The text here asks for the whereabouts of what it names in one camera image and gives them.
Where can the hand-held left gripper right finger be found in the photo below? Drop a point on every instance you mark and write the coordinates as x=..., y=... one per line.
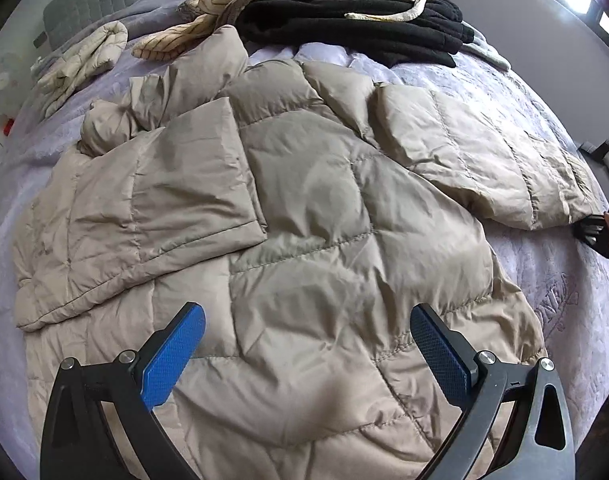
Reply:
x=439, y=350

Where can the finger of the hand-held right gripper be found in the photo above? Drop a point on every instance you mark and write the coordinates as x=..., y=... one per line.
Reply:
x=606, y=157
x=591, y=235

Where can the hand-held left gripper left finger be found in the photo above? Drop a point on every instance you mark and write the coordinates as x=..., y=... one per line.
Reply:
x=174, y=355

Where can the beige puffer jacket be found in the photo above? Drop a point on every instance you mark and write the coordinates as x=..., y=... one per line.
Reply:
x=309, y=210

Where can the black clothes pile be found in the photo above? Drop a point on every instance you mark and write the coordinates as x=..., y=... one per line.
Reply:
x=359, y=25

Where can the lavender bed blanket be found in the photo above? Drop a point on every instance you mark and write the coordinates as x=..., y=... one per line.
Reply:
x=484, y=90

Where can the light grey cloth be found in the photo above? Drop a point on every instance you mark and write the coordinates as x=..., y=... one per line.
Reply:
x=489, y=52

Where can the small red object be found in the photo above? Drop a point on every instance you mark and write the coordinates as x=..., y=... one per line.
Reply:
x=8, y=126

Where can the small cream striped garment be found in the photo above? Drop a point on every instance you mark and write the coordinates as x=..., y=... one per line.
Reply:
x=84, y=60

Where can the white fan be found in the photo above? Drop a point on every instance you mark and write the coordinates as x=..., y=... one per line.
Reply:
x=4, y=80

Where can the large cream striped garment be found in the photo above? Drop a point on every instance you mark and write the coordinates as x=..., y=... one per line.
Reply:
x=209, y=5

